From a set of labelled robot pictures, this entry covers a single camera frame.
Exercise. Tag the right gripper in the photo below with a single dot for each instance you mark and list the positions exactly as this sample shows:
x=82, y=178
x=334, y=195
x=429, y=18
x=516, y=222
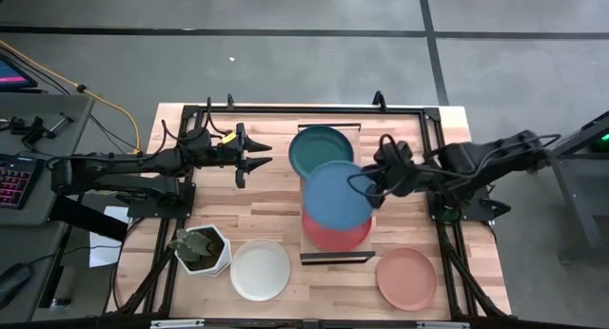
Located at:
x=397, y=172

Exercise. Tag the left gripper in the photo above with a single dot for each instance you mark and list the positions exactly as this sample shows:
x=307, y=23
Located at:
x=219, y=150

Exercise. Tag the blue plate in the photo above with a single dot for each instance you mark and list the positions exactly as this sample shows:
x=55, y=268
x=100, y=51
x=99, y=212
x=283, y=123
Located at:
x=333, y=198

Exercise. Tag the red plate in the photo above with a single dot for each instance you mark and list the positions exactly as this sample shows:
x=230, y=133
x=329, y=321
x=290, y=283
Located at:
x=335, y=238

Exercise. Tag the teal plate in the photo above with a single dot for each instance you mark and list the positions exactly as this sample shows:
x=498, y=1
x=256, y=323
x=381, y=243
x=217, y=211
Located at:
x=316, y=148

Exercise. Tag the white plate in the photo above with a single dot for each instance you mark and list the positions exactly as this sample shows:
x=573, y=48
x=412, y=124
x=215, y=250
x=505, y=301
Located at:
x=260, y=269

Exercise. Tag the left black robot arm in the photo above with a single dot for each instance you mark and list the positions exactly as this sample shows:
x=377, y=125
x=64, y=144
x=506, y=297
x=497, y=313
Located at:
x=119, y=165

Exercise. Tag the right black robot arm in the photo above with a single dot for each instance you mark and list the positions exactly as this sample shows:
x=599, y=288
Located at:
x=476, y=160

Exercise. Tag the yellow tag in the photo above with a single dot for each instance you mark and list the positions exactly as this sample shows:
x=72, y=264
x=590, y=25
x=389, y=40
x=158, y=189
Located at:
x=229, y=138

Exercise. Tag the salmon pink plate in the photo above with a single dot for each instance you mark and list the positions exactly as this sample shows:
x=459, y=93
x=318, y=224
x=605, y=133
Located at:
x=406, y=278

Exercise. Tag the green succulent plant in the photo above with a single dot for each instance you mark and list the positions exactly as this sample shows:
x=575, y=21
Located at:
x=190, y=245

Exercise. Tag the white hexagonal plant pot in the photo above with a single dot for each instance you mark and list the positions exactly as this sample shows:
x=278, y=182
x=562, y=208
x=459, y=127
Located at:
x=223, y=262

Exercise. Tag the black flat bar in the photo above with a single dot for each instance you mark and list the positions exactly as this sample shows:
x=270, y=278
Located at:
x=85, y=217

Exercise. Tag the white paper sheet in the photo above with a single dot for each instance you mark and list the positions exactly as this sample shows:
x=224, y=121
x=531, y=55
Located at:
x=102, y=253

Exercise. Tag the grey desk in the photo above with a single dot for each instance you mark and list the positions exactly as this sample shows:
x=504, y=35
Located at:
x=62, y=150

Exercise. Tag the grey metal stand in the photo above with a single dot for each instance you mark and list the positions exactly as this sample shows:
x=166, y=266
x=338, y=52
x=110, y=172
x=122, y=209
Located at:
x=580, y=186

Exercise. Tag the black clamp tool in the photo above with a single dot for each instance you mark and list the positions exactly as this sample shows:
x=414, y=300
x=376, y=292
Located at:
x=33, y=129

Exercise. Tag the keyboard with pink backlight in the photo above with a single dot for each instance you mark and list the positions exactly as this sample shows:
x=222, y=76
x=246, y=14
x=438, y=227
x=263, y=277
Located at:
x=14, y=181

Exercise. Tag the dark screen with pink glow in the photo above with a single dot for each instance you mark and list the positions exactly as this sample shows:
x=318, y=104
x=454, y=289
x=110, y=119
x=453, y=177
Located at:
x=12, y=74

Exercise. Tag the black computer mouse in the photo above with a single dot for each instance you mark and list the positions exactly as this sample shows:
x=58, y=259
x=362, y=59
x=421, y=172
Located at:
x=12, y=281

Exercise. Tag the black frame clamp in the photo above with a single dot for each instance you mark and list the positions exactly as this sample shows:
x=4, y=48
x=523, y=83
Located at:
x=379, y=102
x=230, y=102

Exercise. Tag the black aluminium table frame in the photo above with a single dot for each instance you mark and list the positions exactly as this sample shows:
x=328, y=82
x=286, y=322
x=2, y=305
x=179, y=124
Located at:
x=309, y=110

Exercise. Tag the wooden shelf with black frame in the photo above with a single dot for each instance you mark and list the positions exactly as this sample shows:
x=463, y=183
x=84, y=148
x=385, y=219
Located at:
x=333, y=257

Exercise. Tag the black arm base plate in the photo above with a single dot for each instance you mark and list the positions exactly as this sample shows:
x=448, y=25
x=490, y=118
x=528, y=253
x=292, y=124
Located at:
x=468, y=214
x=162, y=206

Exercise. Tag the silver metal bracket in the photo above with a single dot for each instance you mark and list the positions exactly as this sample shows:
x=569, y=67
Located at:
x=442, y=325
x=177, y=323

